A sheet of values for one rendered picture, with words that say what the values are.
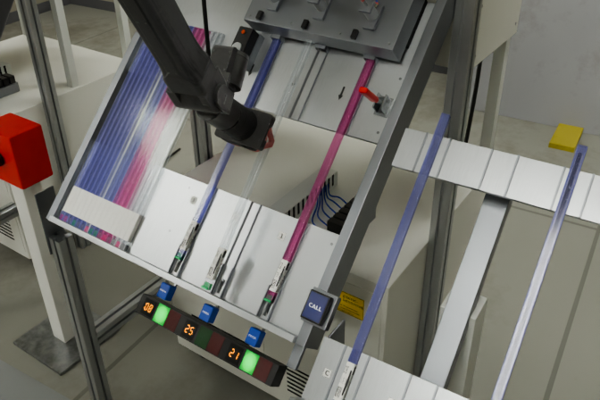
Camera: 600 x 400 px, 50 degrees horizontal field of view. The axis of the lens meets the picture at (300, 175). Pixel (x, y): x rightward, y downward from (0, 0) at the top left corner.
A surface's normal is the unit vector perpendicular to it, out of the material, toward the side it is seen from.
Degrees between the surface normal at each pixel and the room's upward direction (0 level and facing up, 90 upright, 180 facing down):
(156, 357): 0
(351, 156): 0
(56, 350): 0
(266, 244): 45
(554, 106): 81
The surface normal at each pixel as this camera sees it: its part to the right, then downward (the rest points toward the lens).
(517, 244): -0.01, -0.86
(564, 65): -0.50, 0.30
